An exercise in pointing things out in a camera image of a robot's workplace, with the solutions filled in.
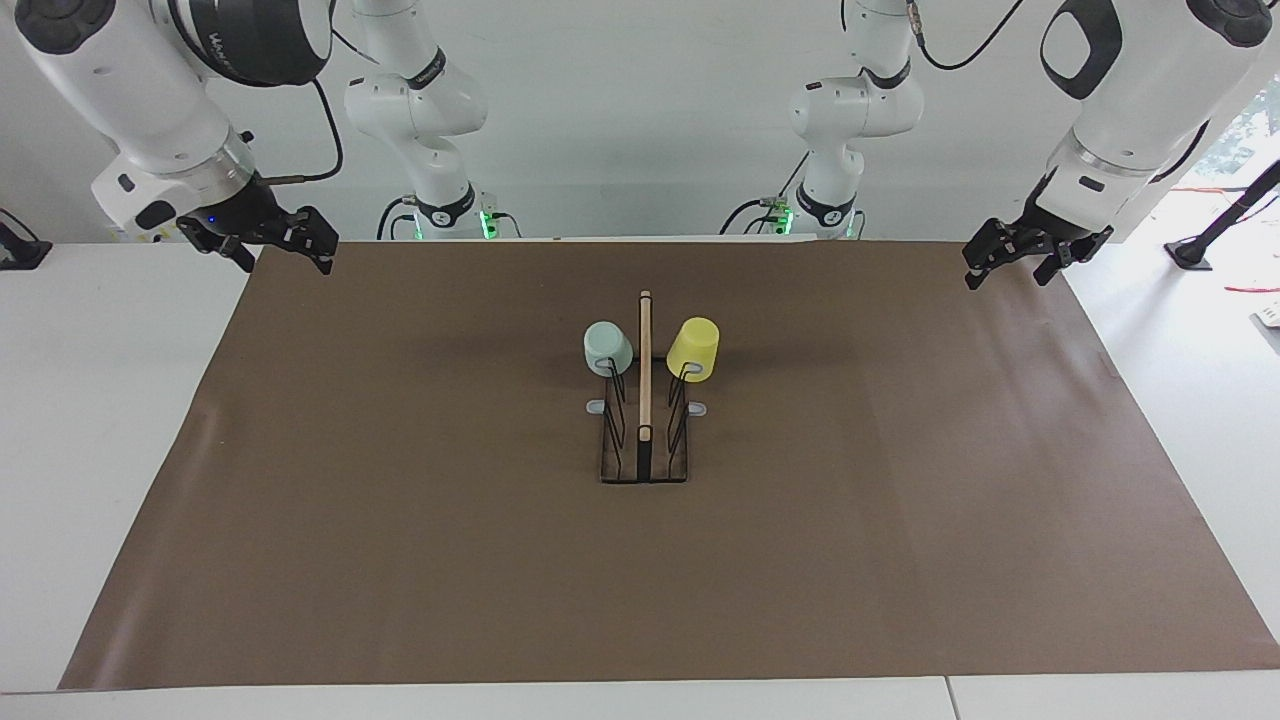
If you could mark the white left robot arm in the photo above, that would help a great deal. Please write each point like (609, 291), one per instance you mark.
(1140, 110)

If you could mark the small black stand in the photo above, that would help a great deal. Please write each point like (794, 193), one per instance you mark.
(25, 252)

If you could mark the black tripod stand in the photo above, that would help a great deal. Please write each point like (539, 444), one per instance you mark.
(1215, 225)

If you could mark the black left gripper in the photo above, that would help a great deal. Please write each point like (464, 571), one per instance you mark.
(1058, 220)

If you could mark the white flat device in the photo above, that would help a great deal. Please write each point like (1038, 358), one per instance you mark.
(1270, 330)

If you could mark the yellow plastic cup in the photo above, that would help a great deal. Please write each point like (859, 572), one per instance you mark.
(693, 345)

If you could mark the pale green plastic cup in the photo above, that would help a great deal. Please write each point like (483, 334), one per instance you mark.
(607, 345)

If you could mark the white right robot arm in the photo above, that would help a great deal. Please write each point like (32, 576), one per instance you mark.
(140, 90)

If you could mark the brown table mat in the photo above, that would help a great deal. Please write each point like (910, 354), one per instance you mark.
(800, 560)

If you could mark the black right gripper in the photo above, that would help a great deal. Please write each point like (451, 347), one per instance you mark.
(245, 212)

